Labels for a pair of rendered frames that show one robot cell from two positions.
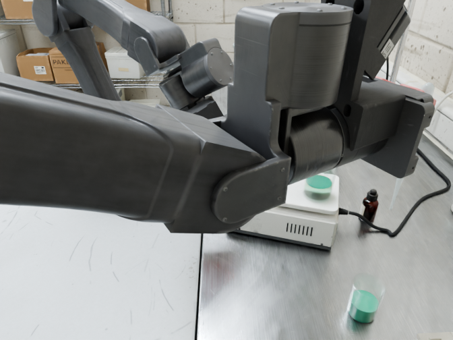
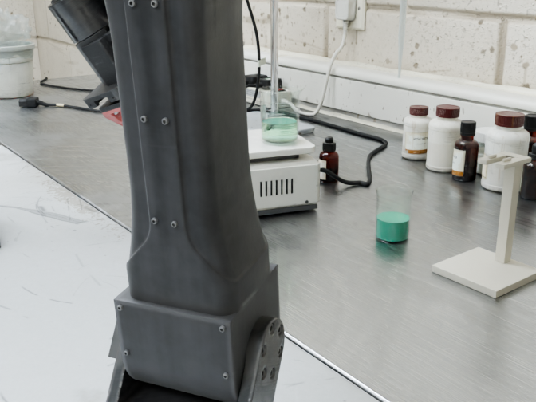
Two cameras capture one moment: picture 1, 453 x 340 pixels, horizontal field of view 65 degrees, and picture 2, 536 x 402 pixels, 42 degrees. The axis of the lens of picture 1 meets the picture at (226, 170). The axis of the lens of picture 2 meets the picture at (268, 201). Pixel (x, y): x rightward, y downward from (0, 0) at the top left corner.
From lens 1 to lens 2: 0.45 m
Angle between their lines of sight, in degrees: 34
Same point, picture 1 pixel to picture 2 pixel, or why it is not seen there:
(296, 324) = (340, 262)
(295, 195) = (257, 146)
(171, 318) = not seen: hidden behind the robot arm
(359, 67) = not seen: outside the picture
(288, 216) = (260, 171)
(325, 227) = (308, 171)
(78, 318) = (53, 345)
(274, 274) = (276, 241)
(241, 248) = not seen: hidden behind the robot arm
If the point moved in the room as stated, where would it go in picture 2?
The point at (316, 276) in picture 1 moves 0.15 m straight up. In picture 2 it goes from (322, 229) to (325, 109)
